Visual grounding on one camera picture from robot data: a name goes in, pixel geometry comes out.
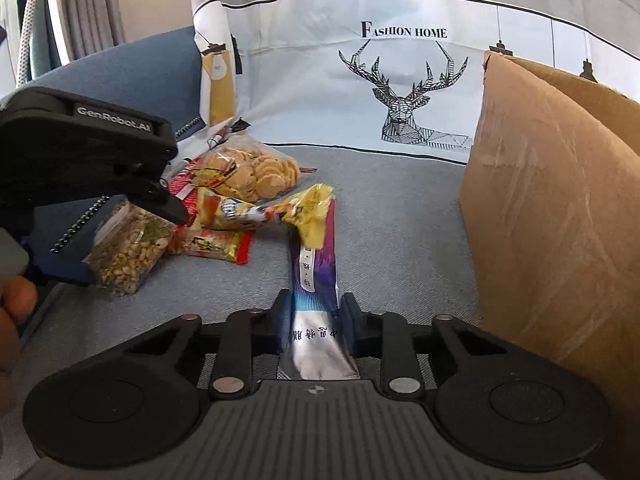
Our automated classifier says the red yellow snack packet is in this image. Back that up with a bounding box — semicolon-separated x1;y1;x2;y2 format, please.
167;227;253;265

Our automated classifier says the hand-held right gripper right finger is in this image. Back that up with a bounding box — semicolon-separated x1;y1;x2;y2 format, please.
339;291;508;401

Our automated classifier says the clear packet of nuts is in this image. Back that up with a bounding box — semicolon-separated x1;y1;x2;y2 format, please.
89;200;176;297

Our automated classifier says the grey curtain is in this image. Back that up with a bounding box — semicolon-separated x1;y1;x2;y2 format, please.
42;0;128;68

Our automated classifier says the blue sofa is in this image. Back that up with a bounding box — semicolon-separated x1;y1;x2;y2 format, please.
0;25;208;341

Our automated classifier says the purple white snack pouch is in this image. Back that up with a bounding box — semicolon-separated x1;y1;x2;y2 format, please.
277;199;361;381

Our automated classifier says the brown cardboard box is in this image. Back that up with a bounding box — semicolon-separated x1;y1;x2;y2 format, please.
459;51;640;480

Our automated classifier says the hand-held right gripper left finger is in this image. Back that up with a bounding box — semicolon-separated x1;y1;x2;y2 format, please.
122;289;296;401

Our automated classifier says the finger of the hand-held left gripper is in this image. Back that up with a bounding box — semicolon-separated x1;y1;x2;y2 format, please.
120;175;192;226
22;252;97;288

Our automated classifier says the clear bag of round crackers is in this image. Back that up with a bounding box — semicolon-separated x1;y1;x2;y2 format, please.
187;132;317;206

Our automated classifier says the person's left hand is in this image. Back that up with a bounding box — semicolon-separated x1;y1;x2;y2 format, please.
0;277;38;416

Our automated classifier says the grey green cloth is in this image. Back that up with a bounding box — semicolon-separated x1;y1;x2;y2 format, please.
15;0;53;83

